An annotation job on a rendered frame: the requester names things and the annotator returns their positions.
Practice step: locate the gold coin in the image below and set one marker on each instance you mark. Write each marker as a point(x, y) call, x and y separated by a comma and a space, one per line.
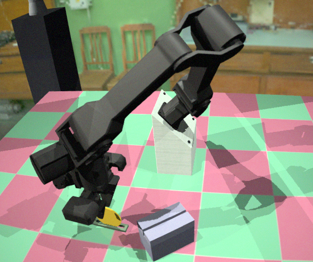
point(111, 217)

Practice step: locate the dark green rectangular frame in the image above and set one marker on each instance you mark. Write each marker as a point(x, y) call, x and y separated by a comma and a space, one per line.
point(111, 227)

